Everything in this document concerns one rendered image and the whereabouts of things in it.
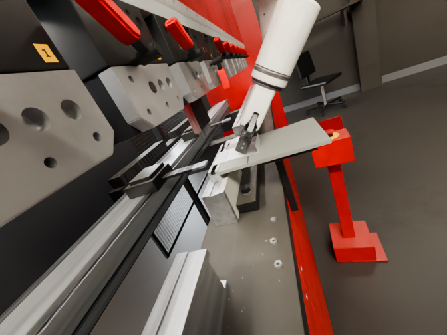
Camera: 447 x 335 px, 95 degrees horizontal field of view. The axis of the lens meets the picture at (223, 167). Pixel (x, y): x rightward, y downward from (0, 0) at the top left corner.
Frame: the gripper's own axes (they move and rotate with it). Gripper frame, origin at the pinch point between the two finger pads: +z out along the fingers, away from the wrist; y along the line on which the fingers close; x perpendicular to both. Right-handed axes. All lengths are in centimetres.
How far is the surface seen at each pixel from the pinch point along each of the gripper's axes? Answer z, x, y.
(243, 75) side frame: 9, -22, -215
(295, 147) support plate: -6.1, 10.8, 7.8
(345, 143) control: 0, 42, -38
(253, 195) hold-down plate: 9.6, 7.1, 8.1
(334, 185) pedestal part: 23, 53, -45
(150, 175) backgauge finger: 17.8, -21.9, 5.6
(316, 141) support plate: -9.0, 14.2, 7.8
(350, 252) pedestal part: 56, 80, -38
